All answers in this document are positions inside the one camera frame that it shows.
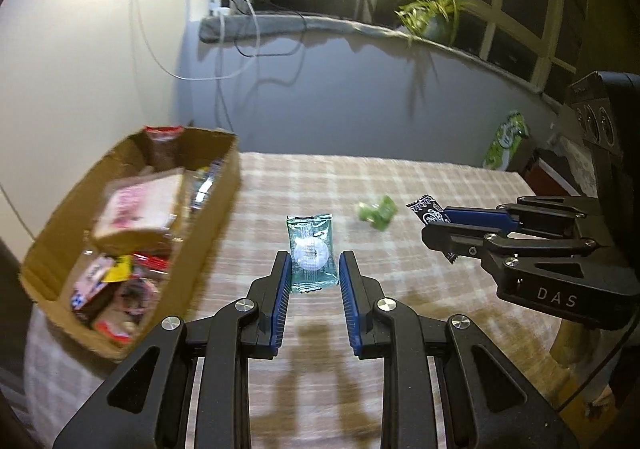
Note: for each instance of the green potted spider plant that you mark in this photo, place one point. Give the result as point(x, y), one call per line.
point(440, 24)

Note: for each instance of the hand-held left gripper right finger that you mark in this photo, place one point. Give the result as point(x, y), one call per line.
point(350, 299)

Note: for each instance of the sliced bread packet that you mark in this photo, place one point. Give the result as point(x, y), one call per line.
point(135, 209)

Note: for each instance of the beige checked tablecloth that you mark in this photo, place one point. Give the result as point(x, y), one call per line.
point(320, 179)

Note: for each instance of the blue white snack packet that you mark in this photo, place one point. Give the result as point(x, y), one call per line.
point(205, 184)

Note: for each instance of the dark red box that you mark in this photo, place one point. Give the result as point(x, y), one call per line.
point(550, 174)

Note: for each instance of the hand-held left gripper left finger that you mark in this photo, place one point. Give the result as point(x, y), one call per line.
point(280, 299)

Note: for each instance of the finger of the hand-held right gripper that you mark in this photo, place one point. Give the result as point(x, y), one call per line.
point(475, 216)
point(455, 239)

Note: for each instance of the yellow snack packet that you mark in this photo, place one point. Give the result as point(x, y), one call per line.
point(117, 270)

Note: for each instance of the green white printed bag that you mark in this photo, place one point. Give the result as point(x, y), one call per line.
point(505, 144)

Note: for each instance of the red snack packet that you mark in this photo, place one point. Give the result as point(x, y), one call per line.
point(152, 263)

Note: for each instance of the brown cardboard box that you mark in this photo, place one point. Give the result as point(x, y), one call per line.
point(215, 219)

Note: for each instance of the white wall charger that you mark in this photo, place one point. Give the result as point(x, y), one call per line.
point(220, 4)

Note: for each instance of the grey windowsill cloth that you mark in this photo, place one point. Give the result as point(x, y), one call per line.
point(225, 29)

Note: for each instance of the teal snack packet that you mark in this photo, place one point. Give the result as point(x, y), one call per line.
point(310, 229)

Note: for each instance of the green wrapped candy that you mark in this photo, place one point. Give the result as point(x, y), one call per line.
point(377, 213)

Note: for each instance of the black patterned snack packet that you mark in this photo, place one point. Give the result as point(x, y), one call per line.
point(425, 211)

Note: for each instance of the brown packet red top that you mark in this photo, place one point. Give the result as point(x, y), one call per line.
point(162, 149)

